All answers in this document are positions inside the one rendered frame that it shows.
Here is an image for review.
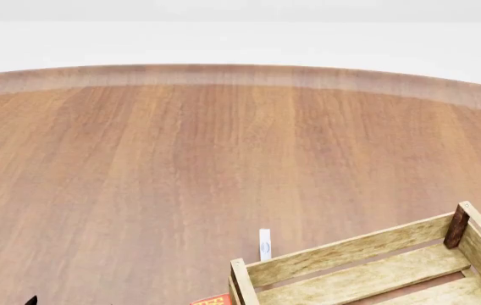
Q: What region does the wooden slatted crate tray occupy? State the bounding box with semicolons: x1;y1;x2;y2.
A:
228;200;481;305

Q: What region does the white upright carton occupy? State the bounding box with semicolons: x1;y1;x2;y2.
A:
259;228;274;263

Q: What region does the red box with yellow print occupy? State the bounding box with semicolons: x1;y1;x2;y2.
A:
189;293;232;305

